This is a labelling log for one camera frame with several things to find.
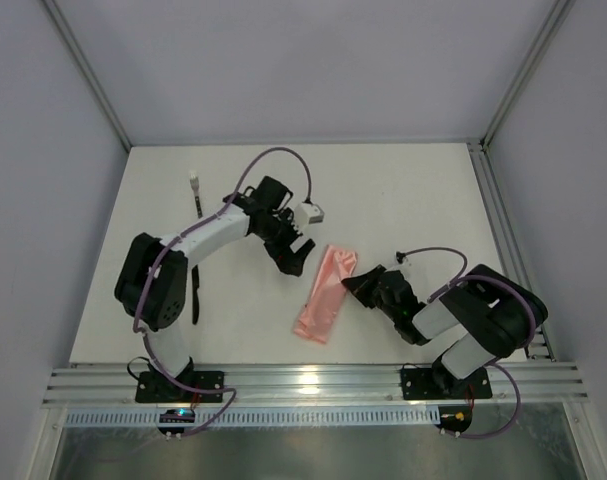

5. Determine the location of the pink cloth napkin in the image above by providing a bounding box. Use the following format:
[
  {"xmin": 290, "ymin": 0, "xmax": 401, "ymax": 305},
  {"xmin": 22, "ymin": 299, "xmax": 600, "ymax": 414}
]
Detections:
[{"xmin": 293, "ymin": 245, "xmax": 358, "ymax": 344}]

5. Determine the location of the black handled knife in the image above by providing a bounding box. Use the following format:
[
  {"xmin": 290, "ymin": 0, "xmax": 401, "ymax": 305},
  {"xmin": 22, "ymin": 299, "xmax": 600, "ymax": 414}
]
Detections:
[{"xmin": 191, "ymin": 266, "xmax": 200, "ymax": 326}]

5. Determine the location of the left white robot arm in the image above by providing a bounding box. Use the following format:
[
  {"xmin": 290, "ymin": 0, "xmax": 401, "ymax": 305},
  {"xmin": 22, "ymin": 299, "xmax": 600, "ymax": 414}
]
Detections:
[{"xmin": 114, "ymin": 176, "xmax": 324, "ymax": 391}]

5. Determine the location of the right small controller board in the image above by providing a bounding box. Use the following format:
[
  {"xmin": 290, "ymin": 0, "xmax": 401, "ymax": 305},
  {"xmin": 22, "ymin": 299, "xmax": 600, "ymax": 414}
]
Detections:
[{"xmin": 436, "ymin": 405, "xmax": 473, "ymax": 438}]

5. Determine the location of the small controller board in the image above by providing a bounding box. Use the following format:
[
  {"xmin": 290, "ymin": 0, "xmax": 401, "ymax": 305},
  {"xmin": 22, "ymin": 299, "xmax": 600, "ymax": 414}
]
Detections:
[
  {"xmin": 157, "ymin": 408, "xmax": 195, "ymax": 440},
  {"xmin": 436, "ymin": 405, "xmax": 473, "ymax": 438}
]

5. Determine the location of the left small controller board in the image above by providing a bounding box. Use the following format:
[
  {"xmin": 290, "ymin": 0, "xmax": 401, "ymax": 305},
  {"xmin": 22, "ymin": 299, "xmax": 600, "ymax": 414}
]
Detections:
[{"xmin": 157, "ymin": 408, "xmax": 195, "ymax": 440}]

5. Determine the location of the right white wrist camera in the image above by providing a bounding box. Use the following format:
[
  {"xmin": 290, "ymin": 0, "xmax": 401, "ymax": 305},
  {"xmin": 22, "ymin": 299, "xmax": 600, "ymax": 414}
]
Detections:
[{"xmin": 395, "ymin": 251, "xmax": 411, "ymax": 265}]

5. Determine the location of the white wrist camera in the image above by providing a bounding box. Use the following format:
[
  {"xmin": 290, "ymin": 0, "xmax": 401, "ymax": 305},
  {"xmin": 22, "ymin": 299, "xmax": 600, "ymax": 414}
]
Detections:
[
  {"xmin": 395, "ymin": 251, "xmax": 411, "ymax": 265},
  {"xmin": 293, "ymin": 202, "xmax": 325, "ymax": 232}
]

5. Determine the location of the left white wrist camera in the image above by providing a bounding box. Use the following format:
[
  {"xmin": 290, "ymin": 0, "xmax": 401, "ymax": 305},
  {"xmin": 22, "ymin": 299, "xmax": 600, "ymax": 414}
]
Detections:
[{"xmin": 293, "ymin": 202, "xmax": 325, "ymax": 232}]

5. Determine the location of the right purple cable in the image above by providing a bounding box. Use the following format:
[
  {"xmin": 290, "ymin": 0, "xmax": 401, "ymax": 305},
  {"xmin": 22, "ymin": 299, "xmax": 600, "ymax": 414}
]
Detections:
[{"xmin": 395, "ymin": 245, "xmax": 539, "ymax": 441}]

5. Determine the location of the purple cable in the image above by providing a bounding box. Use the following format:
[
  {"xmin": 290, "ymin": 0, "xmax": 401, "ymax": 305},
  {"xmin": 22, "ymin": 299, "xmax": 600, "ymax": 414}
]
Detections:
[
  {"xmin": 131, "ymin": 146, "xmax": 314, "ymax": 437},
  {"xmin": 395, "ymin": 245, "xmax": 539, "ymax": 441}
]

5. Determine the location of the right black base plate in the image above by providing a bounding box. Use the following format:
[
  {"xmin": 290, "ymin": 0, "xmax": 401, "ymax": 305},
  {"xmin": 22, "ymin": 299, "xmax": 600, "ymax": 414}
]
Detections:
[{"xmin": 399, "ymin": 364, "xmax": 493, "ymax": 400}]

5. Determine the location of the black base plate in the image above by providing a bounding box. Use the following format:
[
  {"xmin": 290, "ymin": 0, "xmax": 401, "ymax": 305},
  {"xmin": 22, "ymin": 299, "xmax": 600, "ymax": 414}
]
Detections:
[
  {"xmin": 125, "ymin": 355, "xmax": 225, "ymax": 405},
  {"xmin": 399, "ymin": 364, "xmax": 493, "ymax": 400}
]

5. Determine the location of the slotted cable duct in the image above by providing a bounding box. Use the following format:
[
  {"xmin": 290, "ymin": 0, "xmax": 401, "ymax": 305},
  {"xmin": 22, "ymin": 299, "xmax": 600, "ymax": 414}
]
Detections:
[{"xmin": 64, "ymin": 404, "xmax": 438, "ymax": 428}]

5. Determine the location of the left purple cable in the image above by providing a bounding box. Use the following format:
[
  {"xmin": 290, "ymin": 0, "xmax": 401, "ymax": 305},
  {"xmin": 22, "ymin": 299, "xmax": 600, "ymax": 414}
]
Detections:
[{"xmin": 131, "ymin": 146, "xmax": 314, "ymax": 437}]

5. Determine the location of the right side aluminium rail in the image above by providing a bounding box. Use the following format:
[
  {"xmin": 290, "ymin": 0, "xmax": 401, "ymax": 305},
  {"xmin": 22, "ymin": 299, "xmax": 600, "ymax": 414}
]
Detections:
[{"xmin": 465, "ymin": 141, "xmax": 556, "ymax": 362}]

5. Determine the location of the aluminium rail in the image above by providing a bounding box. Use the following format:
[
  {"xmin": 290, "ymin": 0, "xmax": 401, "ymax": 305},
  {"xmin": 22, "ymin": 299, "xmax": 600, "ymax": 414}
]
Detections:
[
  {"xmin": 465, "ymin": 141, "xmax": 556, "ymax": 362},
  {"xmin": 42, "ymin": 361, "xmax": 588, "ymax": 408}
]

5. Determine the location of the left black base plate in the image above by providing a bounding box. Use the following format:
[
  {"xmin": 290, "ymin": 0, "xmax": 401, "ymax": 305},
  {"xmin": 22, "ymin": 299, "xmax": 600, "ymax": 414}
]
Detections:
[{"xmin": 125, "ymin": 355, "xmax": 225, "ymax": 405}]

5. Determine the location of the front aluminium rail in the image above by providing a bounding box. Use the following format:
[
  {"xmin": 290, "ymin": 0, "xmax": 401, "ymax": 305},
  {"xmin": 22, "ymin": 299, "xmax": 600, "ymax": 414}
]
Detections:
[{"xmin": 42, "ymin": 361, "xmax": 588, "ymax": 408}]

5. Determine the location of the left corner aluminium post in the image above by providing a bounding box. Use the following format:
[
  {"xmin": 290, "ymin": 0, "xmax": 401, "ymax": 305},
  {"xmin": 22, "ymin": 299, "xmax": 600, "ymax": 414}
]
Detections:
[{"xmin": 39, "ymin": 0, "xmax": 133, "ymax": 153}]

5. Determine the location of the corner aluminium post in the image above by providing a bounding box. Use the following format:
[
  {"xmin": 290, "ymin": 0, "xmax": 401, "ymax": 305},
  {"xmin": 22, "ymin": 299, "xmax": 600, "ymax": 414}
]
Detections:
[
  {"xmin": 480, "ymin": 0, "xmax": 575, "ymax": 150},
  {"xmin": 39, "ymin": 0, "xmax": 133, "ymax": 153}
]

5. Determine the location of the right corner aluminium post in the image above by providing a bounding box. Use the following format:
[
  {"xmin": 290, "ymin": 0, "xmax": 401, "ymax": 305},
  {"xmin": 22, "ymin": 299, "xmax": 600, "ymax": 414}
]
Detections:
[{"xmin": 480, "ymin": 0, "xmax": 575, "ymax": 150}]

